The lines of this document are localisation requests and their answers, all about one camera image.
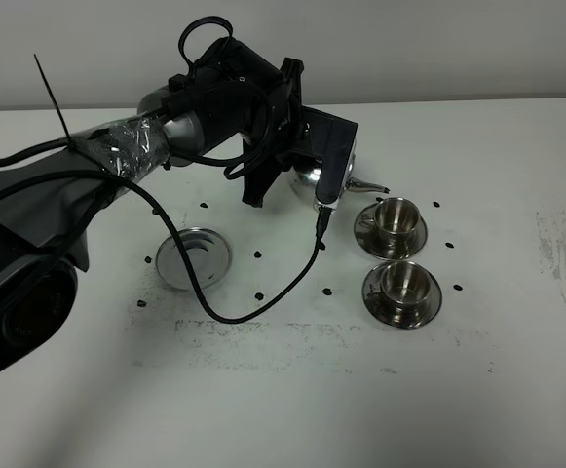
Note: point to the near stainless steel saucer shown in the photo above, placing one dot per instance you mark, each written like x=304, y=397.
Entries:
x=404, y=318

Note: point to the near stainless steel teacup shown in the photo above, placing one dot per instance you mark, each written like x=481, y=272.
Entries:
x=402, y=283

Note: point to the steel teapot saucer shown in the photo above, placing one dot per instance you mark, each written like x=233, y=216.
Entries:
x=209, y=253

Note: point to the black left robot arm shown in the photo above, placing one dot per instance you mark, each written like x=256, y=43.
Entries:
x=232, y=109

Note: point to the stainless steel saucer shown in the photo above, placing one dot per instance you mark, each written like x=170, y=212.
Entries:
x=386, y=251
x=404, y=318

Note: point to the stainless steel teacup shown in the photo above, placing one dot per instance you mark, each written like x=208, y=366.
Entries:
x=392, y=220
x=402, y=283

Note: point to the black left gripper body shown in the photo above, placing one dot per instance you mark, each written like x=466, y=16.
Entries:
x=280, y=124

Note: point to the far stainless steel saucer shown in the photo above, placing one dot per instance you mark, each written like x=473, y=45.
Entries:
x=386, y=251

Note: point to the far stainless steel teacup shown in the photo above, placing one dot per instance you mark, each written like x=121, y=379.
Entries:
x=392, y=220

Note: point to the black cable tie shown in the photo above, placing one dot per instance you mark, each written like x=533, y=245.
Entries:
x=53, y=102

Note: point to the stainless steel teapot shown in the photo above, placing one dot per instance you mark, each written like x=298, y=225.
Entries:
x=305, y=174

